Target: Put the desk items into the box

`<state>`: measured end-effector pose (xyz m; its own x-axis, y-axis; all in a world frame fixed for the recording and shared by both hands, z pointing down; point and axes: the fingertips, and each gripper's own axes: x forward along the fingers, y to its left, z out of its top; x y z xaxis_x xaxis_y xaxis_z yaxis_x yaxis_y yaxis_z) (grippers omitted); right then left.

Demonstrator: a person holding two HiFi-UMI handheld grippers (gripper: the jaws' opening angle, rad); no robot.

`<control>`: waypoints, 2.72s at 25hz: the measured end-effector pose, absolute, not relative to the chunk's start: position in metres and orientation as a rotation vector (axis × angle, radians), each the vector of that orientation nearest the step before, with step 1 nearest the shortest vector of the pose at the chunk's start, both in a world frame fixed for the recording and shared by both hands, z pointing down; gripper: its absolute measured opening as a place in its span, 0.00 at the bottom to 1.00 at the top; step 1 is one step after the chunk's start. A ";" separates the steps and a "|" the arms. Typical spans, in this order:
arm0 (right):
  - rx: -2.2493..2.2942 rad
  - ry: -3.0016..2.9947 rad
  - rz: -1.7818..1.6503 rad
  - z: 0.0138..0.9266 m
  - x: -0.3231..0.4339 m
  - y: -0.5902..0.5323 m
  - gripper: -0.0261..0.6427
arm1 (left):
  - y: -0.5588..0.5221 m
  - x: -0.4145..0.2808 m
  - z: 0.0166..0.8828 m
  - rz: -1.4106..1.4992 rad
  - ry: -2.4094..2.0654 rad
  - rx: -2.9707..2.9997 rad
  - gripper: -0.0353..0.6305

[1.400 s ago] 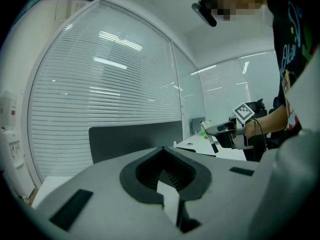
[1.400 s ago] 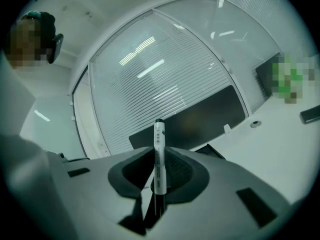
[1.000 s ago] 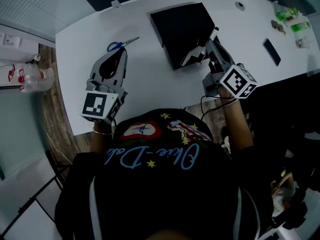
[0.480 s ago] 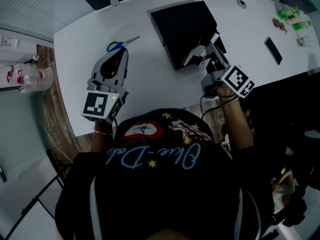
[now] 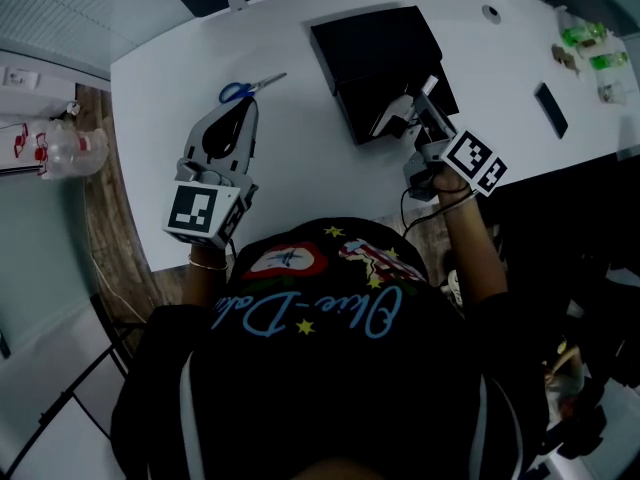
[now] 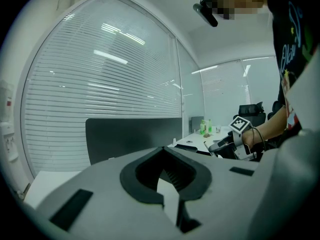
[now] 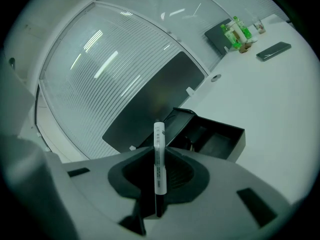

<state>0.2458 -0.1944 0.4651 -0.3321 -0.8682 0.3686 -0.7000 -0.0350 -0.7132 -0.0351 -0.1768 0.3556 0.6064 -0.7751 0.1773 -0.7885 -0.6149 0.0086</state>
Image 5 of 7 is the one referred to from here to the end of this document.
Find black office chair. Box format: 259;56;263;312
474;152;640;459

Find black smartphone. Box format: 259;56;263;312
533;81;570;141

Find black box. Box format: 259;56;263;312
309;5;461;147

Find clear water jug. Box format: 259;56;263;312
34;126;110;182
9;120;66;169

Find green drink bottle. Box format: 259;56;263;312
561;21;607;49
588;51;630;72

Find silver stapler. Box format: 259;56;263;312
368;94;417;140

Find person's right hand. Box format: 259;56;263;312
432;162;474;197

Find person's left forearm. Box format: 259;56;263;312
185;244;232;312

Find thin gold bracelet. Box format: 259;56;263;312
187;254;230;273

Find person's black printed shirt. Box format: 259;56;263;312
109;217;551;480

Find white floor cable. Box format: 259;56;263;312
83;182;147;325

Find black metal frame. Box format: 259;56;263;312
0;292;147;480

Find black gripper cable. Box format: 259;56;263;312
399;190;475;235

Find white water dispenser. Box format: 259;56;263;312
0;50;77;119

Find person's right forearm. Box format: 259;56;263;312
439;192;510;322

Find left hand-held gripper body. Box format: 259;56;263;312
162;156;261;252

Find small brown object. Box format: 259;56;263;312
551;43;582;75

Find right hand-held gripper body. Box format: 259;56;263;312
402;128;509;202

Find blue-handled scissors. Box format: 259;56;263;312
218;71;289;105

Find clear glass cup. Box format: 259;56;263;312
597;80;629;106

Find person's grey shoe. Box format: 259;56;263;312
446;269;465;308

